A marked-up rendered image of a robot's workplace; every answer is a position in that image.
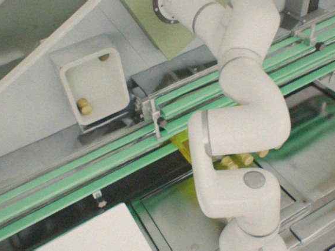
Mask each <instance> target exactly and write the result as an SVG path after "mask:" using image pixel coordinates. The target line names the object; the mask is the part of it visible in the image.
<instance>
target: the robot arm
mask: <svg viewBox="0 0 335 251"><path fill-rule="evenodd" d="M157 3H158V7H159V11H160V12H161V14H162V15H163V16H165V17H166V18H168V19H172V20H176V19H177V20H178V21H179V22H181V24H182V25H184V26H185V27H186V28H187V29H188V30H190V31H191V32H192V33H193V34H195V35H196V36H197V37H198V38H199V39H200V40H201V41H202V42H203V43H204V44H205V45H206V46H207V47H208V48H209V49H210V51H211V53H212V54H213V55H214V56H215V58H216V59H217V60H218V73H219V87H220V89H221V91H222V92H223V93H224V94H225V95H226V96H227V97H228V98H230V99H231V100H233V101H235V102H236V103H237V104H240V106H235V107H227V108H216V109H211V110H199V111H195V112H194V113H193V114H192V115H191V116H190V118H189V121H188V126H187V128H188V139H189V145H190V150H191V159H192V167H193V175H194V181H195V187H196V193H197V197H198V201H199V204H200V207H201V210H202V212H203V213H204V215H206V216H208V217H209V218H224V217H226V219H227V221H228V225H227V226H226V227H225V228H224V230H223V231H222V233H221V235H220V237H219V250H220V251H287V247H286V246H285V243H284V241H283V239H282V237H281V236H280V235H279V234H278V231H279V229H280V201H281V195H280V186H279V183H278V180H277V179H276V177H275V176H274V175H273V174H272V173H270V172H269V171H267V170H264V169H258V168H247V169H227V170H215V169H214V167H213V164H212V156H218V155H224V154H235V153H236V154H237V153H249V152H255V151H265V150H270V149H272V148H276V147H278V146H280V145H282V144H283V143H284V142H285V141H286V140H287V138H288V136H289V135H290V130H291V124H290V115H289V112H288V108H287V104H286V102H285V99H284V97H283V95H282V93H281V91H280V89H279V88H278V86H277V85H276V83H275V82H274V81H273V80H272V79H271V78H270V77H269V76H268V75H267V74H266V73H265V72H264V70H263V69H262V61H263V59H264V57H265V55H266V53H267V52H268V50H269V47H270V45H271V43H272V41H273V39H274V36H275V34H276V32H277V29H278V26H279V22H280V15H279V13H278V11H277V9H276V7H275V5H274V3H273V1H272V0H228V3H227V5H226V8H224V7H223V6H222V5H220V4H219V3H217V2H216V1H215V0H158V1H157Z"/></svg>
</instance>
